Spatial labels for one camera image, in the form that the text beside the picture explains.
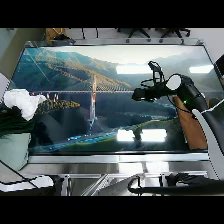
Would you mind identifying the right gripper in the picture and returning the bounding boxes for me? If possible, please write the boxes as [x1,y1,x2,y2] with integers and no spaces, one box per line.
[131,85,162,103]

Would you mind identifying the brown garment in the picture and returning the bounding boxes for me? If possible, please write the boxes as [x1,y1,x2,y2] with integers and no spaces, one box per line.
[171,95,212,152]

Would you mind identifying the black office chair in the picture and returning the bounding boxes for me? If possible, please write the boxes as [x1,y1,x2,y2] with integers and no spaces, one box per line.
[116,27,152,40]
[155,27,192,39]

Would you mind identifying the brown cardboard box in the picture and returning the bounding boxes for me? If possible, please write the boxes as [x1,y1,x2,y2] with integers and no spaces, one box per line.
[44,27,68,43]

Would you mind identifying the white garment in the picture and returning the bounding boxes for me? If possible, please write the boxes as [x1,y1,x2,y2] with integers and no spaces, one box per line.
[2,88,48,122]

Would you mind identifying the black garment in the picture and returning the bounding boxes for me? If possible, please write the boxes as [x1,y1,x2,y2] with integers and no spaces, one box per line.
[0,103,37,138]

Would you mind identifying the pale green garment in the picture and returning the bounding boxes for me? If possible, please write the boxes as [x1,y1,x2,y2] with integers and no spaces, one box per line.
[0,132,33,172]

